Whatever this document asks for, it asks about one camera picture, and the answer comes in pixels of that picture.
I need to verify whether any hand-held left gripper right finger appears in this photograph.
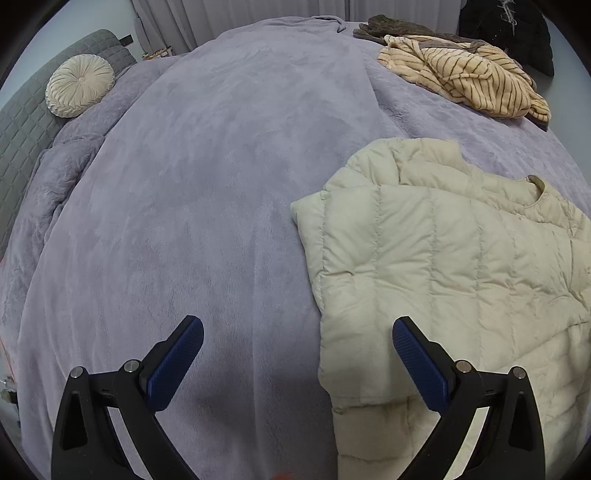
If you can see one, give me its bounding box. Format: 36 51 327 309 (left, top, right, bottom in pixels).
392 316 546 480

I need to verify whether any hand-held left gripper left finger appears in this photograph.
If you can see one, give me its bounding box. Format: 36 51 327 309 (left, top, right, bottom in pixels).
51 315 205 480

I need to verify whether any cream puffer jacket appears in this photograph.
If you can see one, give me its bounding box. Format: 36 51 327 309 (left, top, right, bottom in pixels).
291 137 591 480

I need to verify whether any purple plush blanket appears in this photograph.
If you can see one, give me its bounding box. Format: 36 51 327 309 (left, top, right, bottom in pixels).
0 16 591 480

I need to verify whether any grey quilted headboard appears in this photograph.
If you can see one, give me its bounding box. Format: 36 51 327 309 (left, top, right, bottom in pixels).
0 29 137 259

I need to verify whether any striped beige fleece garment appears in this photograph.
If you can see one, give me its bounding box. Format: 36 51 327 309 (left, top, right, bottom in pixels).
377 34 552 121

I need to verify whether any round cream pleated cushion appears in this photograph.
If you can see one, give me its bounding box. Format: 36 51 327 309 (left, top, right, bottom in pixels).
45 54 115 118

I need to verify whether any brown knit garment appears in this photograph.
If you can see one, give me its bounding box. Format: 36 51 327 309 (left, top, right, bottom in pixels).
353 14 437 45

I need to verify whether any black fuzzy garment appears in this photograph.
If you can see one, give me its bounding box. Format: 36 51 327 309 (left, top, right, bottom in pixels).
458 0 555 77

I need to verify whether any grey curtain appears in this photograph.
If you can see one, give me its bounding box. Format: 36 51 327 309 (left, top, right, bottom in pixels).
130 0 467 54

